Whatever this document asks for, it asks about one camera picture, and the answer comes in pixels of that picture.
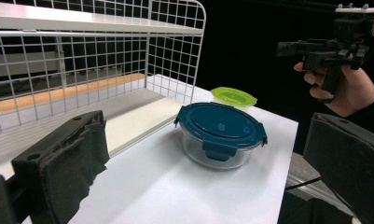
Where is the glass container with blue lid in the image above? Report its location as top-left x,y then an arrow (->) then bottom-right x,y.
173,102 -> 269,171

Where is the wooden board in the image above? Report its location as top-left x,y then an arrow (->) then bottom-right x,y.
0,72 -> 145,117

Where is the clear container with green lid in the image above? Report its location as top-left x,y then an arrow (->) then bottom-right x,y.
210,86 -> 258,113

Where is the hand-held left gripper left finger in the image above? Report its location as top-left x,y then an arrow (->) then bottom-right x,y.
10,110 -> 111,224

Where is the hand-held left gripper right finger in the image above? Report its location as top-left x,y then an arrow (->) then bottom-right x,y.
302,112 -> 374,224

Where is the white wire rack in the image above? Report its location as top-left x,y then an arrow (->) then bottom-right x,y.
0,0 -> 207,180

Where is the black cable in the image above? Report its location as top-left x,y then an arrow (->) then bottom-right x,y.
285,175 -> 323,191

